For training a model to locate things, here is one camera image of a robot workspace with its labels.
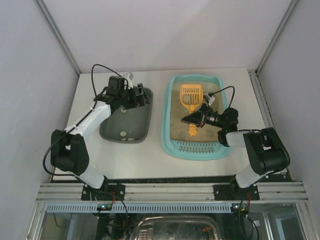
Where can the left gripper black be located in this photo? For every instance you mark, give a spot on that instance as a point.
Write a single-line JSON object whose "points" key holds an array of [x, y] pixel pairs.
{"points": [[136, 94]]}

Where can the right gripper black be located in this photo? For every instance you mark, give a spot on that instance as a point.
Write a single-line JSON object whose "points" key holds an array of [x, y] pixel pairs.
{"points": [[202, 119]]}

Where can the orange litter scoop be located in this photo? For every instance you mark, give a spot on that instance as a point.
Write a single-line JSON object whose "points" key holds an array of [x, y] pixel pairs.
{"points": [[195, 91]]}

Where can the grey plastic bin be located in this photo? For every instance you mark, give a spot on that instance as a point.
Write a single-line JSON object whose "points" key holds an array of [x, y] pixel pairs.
{"points": [[135, 122]]}

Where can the teal litter box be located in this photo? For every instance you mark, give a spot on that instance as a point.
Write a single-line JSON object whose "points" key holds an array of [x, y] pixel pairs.
{"points": [[175, 138]]}

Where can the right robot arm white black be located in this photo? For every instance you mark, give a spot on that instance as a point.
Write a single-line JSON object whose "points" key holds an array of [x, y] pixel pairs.
{"points": [[266, 152]]}

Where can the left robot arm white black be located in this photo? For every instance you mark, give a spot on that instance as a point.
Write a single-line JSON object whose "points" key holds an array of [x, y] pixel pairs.
{"points": [[68, 151]]}

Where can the metal basket below table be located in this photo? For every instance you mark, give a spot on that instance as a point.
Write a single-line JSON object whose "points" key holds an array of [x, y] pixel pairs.
{"points": [[177, 227]]}

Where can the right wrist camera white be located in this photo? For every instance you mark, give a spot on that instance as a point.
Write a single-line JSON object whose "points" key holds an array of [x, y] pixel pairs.
{"points": [[209, 98]]}

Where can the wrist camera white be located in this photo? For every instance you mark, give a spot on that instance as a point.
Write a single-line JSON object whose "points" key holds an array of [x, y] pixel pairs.
{"points": [[129, 77], [209, 98]]}

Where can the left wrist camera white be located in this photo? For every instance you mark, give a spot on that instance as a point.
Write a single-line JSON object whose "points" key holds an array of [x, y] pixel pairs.
{"points": [[129, 77]]}

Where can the aluminium right side rail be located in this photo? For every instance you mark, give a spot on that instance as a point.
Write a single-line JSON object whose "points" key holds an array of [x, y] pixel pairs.
{"points": [[261, 98]]}

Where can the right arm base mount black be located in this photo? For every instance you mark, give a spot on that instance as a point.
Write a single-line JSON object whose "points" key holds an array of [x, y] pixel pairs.
{"points": [[232, 192]]}

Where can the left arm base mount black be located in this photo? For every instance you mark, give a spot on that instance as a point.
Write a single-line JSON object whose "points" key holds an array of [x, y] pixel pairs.
{"points": [[105, 193]]}

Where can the aluminium rail frame front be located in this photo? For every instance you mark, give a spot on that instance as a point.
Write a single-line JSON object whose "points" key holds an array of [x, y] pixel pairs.
{"points": [[264, 192]]}

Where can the blue slotted cable duct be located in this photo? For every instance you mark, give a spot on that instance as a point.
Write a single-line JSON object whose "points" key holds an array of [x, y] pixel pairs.
{"points": [[140, 208]]}

